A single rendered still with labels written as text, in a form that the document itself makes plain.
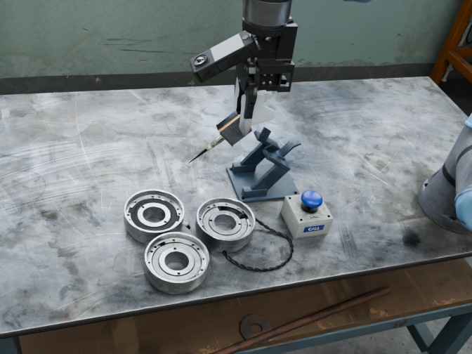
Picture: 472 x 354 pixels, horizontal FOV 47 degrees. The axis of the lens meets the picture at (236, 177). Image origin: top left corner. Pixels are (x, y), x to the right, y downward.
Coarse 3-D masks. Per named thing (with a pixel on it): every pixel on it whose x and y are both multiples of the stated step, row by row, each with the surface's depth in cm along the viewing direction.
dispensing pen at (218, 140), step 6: (234, 114) 97; (228, 120) 97; (216, 126) 99; (222, 126) 98; (216, 138) 99; (222, 138) 99; (210, 144) 100; (216, 144) 99; (204, 150) 100; (198, 156) 101
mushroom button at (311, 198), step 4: (304, 192) 99; (308, 192) 99; (312, 192) 99; (316, 192) 99; (304, 196) 98; (308, 196) 98; (312, 196) 98; (316, 196) 99; (320, 196) 99; (304, 200) 98; (308, 200) 98; (312, 200) 98; (316, 200) 98; (320, 200) 98; (308, 204) 98; (312, 204) 97; (316, 204) 98; (320, 204) 98
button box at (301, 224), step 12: (288, 204) 101; (300, 204) 101; (324, 204) 102; (288, 216) 101; (300, 216) 98; (312, 216) 99; (324, 216) 99; (288, 228) 102; (300, 228) 98; (312, 228) 99; (324, 228) 101
